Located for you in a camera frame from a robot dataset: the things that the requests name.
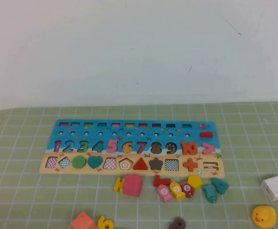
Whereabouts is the teal number four piece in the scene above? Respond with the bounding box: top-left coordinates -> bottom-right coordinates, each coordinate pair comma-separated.
212,177 -> 230,195

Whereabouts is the salmon rhombus block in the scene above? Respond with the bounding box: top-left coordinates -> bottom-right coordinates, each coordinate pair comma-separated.
70,211 -> 97,229

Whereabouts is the red number seven piece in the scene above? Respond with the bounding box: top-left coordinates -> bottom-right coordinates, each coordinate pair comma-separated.
153,174 -> 172,188

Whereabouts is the pink greater-than sign piece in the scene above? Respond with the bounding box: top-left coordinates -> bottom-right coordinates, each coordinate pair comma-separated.
202,142 -> 216,155

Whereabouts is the blue wooden puzzle board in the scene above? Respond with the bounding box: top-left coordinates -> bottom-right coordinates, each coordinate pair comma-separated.
38,118 -> 225,178

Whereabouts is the teal heart piece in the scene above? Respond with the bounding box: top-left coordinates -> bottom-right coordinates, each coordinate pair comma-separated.
87,155 -> 104,169

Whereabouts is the yellow equals sign piece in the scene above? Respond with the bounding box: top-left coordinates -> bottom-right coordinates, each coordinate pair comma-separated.
114,177 -> 125,194

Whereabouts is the brown number eight piece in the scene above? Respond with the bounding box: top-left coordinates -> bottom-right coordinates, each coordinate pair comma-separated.
169,216 -> 187,229

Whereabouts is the yellow pentagon piece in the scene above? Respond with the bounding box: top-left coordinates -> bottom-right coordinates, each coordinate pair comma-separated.
187,174 -> 203,191

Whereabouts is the orange number ten piece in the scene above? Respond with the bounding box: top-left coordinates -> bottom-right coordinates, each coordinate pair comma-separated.
181,141 -> 199,156

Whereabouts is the white plug charger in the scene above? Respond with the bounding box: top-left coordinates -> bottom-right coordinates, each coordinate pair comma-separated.
260,174 -> 278,203

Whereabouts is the yellow rubber duck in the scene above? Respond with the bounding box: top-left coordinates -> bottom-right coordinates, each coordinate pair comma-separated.
252,205 -> 278,229

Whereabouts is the brown star piece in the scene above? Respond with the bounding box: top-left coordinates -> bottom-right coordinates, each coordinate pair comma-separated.
149,157 -> 165,171

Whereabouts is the pink number five piece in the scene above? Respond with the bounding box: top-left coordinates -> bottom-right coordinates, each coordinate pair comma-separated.
106,138 -> 120,154

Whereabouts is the orange plus sign piece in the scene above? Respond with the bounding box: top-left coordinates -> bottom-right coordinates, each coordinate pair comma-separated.
182,158 -> 199,172

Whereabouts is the teal wooden fish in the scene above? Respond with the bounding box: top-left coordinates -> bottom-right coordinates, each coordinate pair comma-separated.
202,183 -> 218,204

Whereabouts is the yellow number six piece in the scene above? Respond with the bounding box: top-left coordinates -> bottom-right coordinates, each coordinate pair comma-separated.
97,215 -> 115,229

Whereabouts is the red triangle piece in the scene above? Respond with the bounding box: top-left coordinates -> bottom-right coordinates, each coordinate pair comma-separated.
132,157 -> 149,170

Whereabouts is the red wooden fish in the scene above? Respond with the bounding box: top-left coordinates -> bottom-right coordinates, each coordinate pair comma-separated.
179,180 -> 194,198

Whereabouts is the pink square block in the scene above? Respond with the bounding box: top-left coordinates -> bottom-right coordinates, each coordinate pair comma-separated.
122,173 -> 144,198

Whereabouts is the pink wooden fish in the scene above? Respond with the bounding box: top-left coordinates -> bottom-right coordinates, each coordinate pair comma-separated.
157,185 -> 173,203

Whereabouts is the green circle piece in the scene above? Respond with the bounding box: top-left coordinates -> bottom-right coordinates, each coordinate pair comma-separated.
72,155 -> 87,169

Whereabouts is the yellow wooden fish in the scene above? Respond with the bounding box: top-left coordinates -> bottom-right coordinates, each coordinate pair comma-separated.
169,181 -> 186,201

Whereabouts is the green checked tablecloth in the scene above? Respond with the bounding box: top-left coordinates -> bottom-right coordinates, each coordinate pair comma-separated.
0,102 -> 278,229

